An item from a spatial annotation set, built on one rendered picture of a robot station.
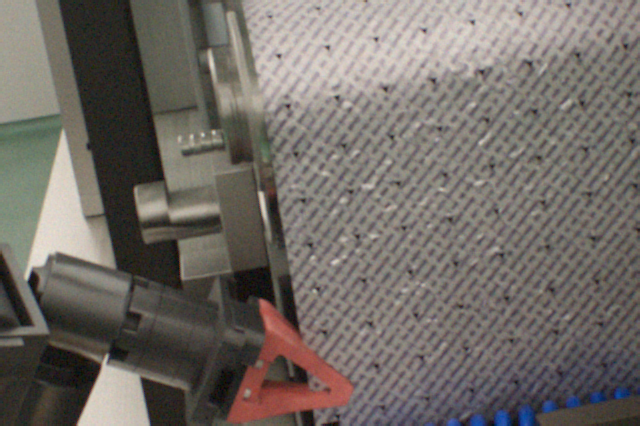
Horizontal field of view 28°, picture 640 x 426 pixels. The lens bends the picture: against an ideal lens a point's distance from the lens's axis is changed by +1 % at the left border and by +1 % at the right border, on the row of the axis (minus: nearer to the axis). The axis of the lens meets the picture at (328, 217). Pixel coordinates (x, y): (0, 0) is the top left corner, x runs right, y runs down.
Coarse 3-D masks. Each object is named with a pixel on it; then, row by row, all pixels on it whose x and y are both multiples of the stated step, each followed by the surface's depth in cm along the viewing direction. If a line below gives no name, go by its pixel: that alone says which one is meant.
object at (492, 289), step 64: (384, 192) 79; (448, 192) 80; (512, 192) 80; (576, 192) 81; (320, 256) 80; (384, 256) 80; (448, 256) 81; (512, 256) 82; (576, 256) 82; (320, 320) 81; (384, 320) 82; (448, 320) 82; (512, 320) 83; (576, 320) 83; (320, 384) 82; (384, 384) 83; (448, 384) 84; (512, 384) 84; (576, 384) 85
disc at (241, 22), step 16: (240, 0) 78; (240, 16) 77; (240, 32) 76; (256, 80) 75; (256, 96) 75; (256, 112) 76; (256, 128) 77; (272, 176) 78; (272, 192) 78; (272, 208) 80
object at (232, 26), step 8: (232, 16) 80; (232, 24) 79; (232, 32) 79; (232, 40) 80; (240, 40) 78; (240, 48) 78; (240, 56) 77; (240, 64) 77; (240, 72) 77; (248, 88) 77; (248, 96) 77; (248, 104) 77; (248, 112) 77; (248, 120) 77; (256, 136) 78; (256, 144) 78; (256, 152) 78; (256, 160) 79; (256, 168) 80; (256, 176) 81; (256, 184) 84; (264, 184) 81
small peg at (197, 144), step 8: (184, 136) 82; (192, 136) 82; (200, 136) 82; (208, 136) 81; (216, 136) 81; (184, 144) 81; (192, 144) 81; (200, 144) 81; (208, 144) 81; (216, 144) 82; (224, 144) 82; (184, 152) 81; (192, 152) 82; (200, 152) 82; (208, 152) 82
